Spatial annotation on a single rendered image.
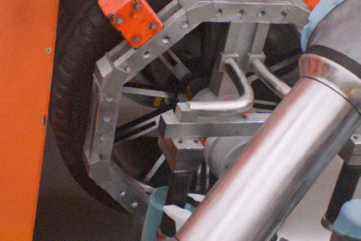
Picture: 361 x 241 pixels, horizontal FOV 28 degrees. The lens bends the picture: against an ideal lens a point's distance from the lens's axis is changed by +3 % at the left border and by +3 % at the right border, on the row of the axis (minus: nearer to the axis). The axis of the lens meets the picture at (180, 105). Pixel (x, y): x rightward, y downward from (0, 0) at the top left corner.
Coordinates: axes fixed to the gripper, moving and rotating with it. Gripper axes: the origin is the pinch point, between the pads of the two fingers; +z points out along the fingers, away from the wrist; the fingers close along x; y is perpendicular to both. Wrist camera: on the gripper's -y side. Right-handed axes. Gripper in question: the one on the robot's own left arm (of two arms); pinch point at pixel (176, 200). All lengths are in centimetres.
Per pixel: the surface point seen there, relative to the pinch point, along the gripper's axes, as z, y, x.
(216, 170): -2.1, -0.1, 13.2
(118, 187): 17.0, 12.6, 12.1
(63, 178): 76, 83, 91
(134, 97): 32, 11, 44
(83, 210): 60, 83, 80
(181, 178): -0.6, -5.9, -1.6
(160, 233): 0.9, 6.6, -1.9
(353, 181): -25.0, -3.5, 22.8
